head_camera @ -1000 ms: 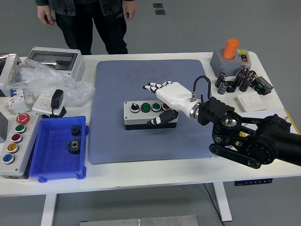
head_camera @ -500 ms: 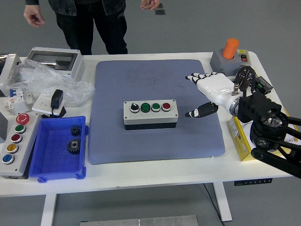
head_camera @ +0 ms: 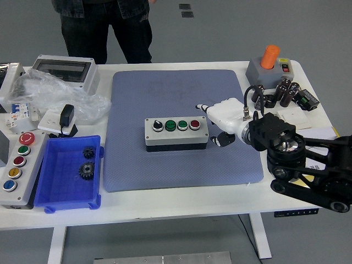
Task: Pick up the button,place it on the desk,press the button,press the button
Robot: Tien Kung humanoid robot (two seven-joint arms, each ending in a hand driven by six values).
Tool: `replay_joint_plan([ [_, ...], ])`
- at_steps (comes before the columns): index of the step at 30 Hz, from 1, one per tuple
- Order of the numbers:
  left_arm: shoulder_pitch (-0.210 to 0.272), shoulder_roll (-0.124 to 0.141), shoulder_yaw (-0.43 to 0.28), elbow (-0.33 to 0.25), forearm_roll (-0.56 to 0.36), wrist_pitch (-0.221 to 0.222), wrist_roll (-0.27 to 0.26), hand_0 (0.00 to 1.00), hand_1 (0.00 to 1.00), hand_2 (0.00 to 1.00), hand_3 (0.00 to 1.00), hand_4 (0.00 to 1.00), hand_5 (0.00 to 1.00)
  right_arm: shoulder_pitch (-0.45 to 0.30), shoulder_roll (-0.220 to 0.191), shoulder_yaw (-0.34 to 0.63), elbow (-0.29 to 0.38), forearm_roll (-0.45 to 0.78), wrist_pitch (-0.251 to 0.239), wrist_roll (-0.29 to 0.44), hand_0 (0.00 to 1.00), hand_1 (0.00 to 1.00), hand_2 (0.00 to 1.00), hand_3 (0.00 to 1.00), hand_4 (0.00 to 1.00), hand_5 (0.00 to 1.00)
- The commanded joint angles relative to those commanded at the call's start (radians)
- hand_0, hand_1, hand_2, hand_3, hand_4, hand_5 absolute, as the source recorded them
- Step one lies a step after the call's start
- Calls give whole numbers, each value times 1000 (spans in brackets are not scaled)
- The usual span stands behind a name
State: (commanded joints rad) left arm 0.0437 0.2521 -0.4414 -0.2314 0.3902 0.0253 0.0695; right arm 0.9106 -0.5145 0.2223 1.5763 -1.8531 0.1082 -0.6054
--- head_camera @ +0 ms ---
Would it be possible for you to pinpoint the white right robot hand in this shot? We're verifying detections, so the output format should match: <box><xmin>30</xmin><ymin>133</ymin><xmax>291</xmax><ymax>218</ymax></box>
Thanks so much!
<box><xmin>195</xmin><ymin>97</ymin><xmax>249</xmax><ymax>149</ymax></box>

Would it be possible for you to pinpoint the grey four-button control box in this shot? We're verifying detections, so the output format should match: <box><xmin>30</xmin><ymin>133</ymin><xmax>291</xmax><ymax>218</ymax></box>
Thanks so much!
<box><xmin>144</xmin><ymin>115</ymin><xmax>210</xmax><ymax>152</ymax></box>

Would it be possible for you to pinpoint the grey five-button control box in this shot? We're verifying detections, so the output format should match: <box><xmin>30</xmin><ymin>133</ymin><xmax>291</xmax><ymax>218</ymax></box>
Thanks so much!
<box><xmin>0</xmin><ymin>131</ymin><xmax>47</xmax><ymax>210</ymax></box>

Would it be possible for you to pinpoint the grey block holder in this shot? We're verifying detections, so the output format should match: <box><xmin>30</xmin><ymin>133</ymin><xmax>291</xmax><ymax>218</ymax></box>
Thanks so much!
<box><xmin>245</xmin><ymin>56</ymin><xmax>284</xmax><ymax>91</ymax></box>

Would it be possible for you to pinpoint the orange cylinder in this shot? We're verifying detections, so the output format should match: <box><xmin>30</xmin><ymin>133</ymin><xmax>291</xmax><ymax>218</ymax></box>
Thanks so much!
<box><xmin>260</xmin><ymin>44</ymin><xmax>281</xmax><ymax>69</ymax></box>

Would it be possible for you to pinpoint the black module with green terminal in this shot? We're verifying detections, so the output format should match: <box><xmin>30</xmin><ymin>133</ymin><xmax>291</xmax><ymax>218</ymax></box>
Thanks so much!
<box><xmin>291</xmin><ymin>88</ymin><xmax>320</xmax><ymax>112</ymax></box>

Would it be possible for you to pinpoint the blue-grey padded mat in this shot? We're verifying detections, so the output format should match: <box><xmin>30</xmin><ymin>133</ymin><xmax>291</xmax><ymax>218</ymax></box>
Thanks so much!
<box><xmin>103</xmin><ymin>69</ymin><xmax>264</xmax><ymax>193</ymax></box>

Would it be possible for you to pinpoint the yellow and white cardboard box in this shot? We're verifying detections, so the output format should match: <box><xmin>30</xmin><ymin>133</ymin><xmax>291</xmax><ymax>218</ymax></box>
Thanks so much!
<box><xmin>288</xmin><ymin>126</ymin><xmax>341</xmax><ymax>189</ymax></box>

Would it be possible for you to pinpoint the black table control panel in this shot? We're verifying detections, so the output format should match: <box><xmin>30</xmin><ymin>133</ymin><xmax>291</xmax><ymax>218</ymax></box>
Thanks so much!
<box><xmin>273</xmin><ymin>208</ymin><xmax>320</xmax><ymax>218</ymax></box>

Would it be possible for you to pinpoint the white table leg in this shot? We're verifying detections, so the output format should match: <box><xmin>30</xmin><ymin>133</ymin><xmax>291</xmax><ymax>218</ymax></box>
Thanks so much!
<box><xmin>249</xmin><ymin>213</ymin><xmax>273</xmax><ymax>259</ymax></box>
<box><xmin>47</xmin><ymin>225</ymin><xmax>68</xmax><ymax>264</ymax></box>

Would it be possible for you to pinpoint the large black gear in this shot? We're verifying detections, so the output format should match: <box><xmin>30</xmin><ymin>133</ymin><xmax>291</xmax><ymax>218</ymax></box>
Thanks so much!
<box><xmin>78</xmin><ymin>162</ymin><xmax>96</xmax><ymax>181</ymax></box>

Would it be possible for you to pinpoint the grey metal plate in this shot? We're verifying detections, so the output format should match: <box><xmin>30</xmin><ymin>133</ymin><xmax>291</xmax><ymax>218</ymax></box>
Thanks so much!
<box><xmin>93</xmin><ymin>251</ymin><xmax>233</xmax><ymax>264</ymax></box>

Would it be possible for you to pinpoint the black power adapter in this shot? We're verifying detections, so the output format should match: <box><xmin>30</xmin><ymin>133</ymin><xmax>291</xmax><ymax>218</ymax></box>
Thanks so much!
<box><xmin>48</xmin><ymin>103</ymin><xmax>79</xmax><ymax>139</ymax></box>

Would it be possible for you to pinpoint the person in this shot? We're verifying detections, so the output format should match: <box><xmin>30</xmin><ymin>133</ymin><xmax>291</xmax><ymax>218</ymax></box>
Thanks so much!
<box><xmin>51</xmin><ymin>0</ymin><xmax>159</xmax><ymax>64</ymax></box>

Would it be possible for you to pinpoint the clear plastic bag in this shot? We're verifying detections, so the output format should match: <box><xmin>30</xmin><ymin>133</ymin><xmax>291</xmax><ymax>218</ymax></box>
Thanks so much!
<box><xmin>5</xmin><ymin>68</ymin><xmax>112</xmax><ymax>122</ymax></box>

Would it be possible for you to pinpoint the blue plastic bin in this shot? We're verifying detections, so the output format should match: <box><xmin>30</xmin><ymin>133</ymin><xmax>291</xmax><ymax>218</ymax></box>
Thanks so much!
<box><xmin>33</xmin><ymin>135</ymin><xmax>105</xmax><ymax>214</ymax></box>

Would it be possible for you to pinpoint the white circuit breaker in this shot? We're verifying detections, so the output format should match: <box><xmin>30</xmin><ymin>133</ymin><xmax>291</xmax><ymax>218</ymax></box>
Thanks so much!
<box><xmin>10</xmin><ymin>102</ymin><xmax>31</xmax><ymax>122</ymax></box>

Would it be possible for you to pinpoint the white device with orange print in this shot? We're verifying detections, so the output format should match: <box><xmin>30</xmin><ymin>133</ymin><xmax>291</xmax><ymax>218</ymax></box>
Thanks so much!
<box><xmin>4</xmin><ymin>113</ymin><xmax>19</xmax><ymax>130</ymax></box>

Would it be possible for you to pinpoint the white rectangular box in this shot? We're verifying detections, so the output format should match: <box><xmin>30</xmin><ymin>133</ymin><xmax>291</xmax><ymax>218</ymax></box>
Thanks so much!
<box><xmin>0</xmin><ymin>62</ymin><xmax>26</xmax><ymax>111</ymax></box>

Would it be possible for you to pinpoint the black ring core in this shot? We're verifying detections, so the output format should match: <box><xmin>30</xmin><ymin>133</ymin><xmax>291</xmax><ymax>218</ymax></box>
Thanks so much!
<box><xmin>263</xmin><ymin>94</ymin><xmax>277</xmax><ymax>108</ymax></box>

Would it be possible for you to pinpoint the grey switch with red button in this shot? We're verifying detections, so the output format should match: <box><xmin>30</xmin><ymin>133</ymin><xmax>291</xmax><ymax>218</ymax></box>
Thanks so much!
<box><xmin>277</xmin><ymin>57</ymin><xmax>294</xmax><ymax>80</ymax></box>

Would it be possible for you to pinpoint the white wall switch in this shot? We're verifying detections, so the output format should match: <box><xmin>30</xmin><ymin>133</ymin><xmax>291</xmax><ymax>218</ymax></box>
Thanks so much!
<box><xmin>276</xmin><ymin>108</ymin><xmax>312</xmax><ymax>130</ymax></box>

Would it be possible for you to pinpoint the black cable under table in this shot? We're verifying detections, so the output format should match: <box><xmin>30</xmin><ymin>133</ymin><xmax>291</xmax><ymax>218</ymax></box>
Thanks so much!
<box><xmin>238</xmin><ymin>214</ymin><xmax>262</xmax><ymax>262</ymax></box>

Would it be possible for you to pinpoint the grey enclosure with clear cover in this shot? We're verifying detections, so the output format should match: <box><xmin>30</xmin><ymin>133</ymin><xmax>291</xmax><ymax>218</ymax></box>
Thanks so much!
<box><xmin>31</xmin><ymin>54</ymin><xmax>100</xmax><ymax>96</ymax></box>

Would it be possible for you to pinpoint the white wall socket plate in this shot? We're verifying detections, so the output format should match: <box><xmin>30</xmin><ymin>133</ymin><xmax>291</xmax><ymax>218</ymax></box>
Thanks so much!
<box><xmin>37</xmin><ymin>109</ymin><xmax>78</xmax><ymax>133</ymax></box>

